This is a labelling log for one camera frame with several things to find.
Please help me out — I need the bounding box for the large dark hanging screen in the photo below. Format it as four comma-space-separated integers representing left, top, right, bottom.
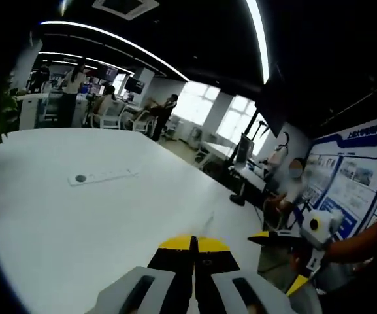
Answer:
254, 64, 286, 137

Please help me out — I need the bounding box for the white table socket panel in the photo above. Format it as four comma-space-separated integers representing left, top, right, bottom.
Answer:
67, 167, 140, 188

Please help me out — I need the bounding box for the white office chair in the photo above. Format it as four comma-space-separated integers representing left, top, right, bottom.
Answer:
99, 101, 127, 130
131, 109, 157, 134

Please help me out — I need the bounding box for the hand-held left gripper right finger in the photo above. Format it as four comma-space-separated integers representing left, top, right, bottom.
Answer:
193, 235, 293, 314

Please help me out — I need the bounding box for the monitor on stand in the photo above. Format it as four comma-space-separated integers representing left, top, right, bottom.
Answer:
233, 131, 256, 165

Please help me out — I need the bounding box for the ceiling air conditioner vent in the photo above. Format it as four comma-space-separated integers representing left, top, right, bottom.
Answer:
91, 0, 160, 21

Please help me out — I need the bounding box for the curved ceiling light strip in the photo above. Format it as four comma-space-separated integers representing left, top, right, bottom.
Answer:
39, 20, 191, 82

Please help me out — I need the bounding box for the green potted plant white pot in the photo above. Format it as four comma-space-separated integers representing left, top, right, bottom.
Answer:
0, 74, 21, 145

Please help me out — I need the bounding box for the long ceiling light strip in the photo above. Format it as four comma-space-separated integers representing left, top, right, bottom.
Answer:
244, 0, 271, 84

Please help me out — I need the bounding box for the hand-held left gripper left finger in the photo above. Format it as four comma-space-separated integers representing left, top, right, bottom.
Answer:
86, 234, 197, 314

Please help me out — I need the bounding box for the blue white wall poster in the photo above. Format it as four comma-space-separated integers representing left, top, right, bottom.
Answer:
304, 120, 377, 243

